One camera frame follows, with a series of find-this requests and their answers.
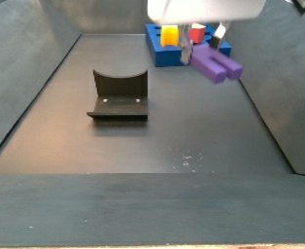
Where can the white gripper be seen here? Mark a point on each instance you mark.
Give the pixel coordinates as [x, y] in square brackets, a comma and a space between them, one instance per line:
[188, 11]

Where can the purple double-square block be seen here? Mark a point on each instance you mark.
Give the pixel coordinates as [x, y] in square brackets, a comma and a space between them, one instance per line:
[214, 65]

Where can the blue shape sorter board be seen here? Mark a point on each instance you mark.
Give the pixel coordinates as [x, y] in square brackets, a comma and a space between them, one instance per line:
[167, 56]

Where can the red pentagon block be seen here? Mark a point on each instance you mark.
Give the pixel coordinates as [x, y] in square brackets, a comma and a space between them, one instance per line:
[197, 33]

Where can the yellow notched block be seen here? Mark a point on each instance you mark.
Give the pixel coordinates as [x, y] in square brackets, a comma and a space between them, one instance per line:
[169, 35]

